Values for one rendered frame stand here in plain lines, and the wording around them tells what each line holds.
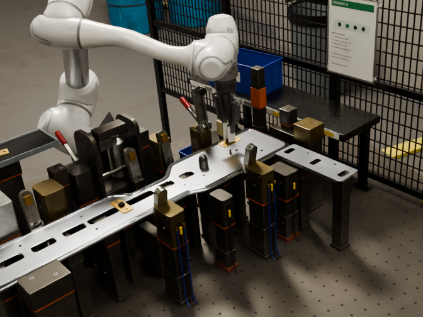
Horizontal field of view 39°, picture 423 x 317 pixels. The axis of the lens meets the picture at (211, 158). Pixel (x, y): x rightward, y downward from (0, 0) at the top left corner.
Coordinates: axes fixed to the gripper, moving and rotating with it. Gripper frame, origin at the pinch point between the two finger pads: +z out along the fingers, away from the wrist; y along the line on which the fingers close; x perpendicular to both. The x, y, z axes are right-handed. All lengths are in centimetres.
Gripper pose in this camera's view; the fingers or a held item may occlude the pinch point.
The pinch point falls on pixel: (228, 131)
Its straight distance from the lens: 208.7
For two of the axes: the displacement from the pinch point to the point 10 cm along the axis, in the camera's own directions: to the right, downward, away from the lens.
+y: 6.5, 3.2, -6.9
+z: 0.8, 8.7, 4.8
